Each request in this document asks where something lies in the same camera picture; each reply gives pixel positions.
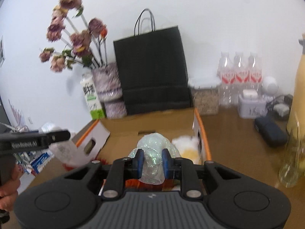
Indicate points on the purple textured vase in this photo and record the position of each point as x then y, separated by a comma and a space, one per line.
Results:
109, 91

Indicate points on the clear glass cup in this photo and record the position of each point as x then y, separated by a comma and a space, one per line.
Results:
292, 168

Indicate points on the white tin box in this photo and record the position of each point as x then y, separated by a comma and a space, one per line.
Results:
251, 105

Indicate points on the orange cardboard fruit box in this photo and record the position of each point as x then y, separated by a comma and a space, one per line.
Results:
180, 131

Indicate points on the pale green iridescent wrap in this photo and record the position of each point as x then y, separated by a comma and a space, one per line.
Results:
152, 145

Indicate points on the yellow white plush toy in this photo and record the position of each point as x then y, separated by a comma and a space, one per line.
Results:
188, 148

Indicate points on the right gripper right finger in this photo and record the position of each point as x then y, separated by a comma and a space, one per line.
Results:
182, 169

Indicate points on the white round speaker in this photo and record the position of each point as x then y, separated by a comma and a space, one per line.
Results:
269, 86

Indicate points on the dried pink rose bouquet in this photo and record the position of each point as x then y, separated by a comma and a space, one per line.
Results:
85, 42

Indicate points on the person's hand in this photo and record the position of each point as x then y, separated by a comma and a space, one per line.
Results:
9, 191

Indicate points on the yellow thermos jug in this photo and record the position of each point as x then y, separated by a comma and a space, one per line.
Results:
297, 109

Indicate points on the right water bottle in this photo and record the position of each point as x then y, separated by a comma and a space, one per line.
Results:
255, 71

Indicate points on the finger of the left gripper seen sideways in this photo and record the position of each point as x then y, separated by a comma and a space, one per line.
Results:
12, 143

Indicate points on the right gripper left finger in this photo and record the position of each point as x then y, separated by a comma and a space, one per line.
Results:
120, 171

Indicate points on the green white milk carton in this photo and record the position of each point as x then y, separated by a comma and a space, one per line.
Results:
91, 97

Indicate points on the black paper shopping bag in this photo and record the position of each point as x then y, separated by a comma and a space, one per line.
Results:
152, 70

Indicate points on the dark blue glasses case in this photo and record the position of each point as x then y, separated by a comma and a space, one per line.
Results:
271, 133

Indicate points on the metal wire shelf rack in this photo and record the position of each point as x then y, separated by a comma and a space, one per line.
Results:
22, 158

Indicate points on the clear grain storage container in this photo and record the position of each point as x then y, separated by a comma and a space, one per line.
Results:
205, 94

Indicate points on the middle water bottle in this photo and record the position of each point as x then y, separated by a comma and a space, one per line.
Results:
241, 71

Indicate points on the white plastic bottle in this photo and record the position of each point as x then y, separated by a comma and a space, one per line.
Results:
63, 151

